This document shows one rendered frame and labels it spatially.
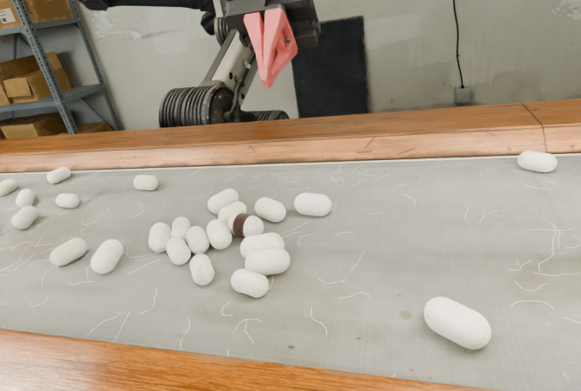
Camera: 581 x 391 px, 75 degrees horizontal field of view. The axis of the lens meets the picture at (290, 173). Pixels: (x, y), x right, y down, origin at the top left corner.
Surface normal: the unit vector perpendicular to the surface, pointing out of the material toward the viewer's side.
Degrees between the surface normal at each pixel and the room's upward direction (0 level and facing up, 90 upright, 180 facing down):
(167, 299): 0
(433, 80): 90
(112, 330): 0
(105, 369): 0
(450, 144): 45
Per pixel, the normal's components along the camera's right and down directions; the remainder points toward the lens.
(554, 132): -0.29, -0.31
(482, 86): -0.22, 0.46
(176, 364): -0.15, -0.89
